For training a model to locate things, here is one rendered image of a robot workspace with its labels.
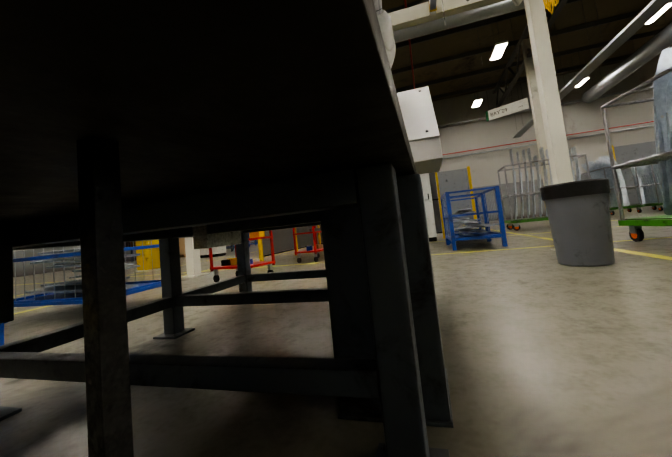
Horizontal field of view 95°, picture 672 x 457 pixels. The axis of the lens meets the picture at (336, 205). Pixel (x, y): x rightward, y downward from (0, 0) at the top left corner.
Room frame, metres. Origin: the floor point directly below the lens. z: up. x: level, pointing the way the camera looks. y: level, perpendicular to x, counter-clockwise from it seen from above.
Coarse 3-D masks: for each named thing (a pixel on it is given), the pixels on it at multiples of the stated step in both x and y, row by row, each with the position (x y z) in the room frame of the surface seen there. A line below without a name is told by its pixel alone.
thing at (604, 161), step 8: (600, 160) 11.70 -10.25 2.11; (608, 160) 11.38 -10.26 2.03; (584, 168) 12.86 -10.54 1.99; (592, 168) 12.27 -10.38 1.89; (608, 168) 11.62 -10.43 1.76; (592, 176) 12.77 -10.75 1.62; (600, 176) 12.19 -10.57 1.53; (608, 176) 11.74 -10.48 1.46; (624, 184) 11.22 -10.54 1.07; (624, 192) 11.21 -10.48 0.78; (616, 200) 11.63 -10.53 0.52; (624, 200) 11.20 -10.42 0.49
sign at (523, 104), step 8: (512, 32) 11.11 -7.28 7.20; (488, 104) 11.98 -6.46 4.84; (512, 104) 11.36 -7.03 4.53; (520, 104) 11.17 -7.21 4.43; (528, 104) 10.99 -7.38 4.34; (488, 112) 11.99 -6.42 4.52; (496, 112) 11.78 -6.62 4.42; (504, 112) 11.58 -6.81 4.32; (512, 112) 11.39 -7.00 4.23; (488, 120) 12.02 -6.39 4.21
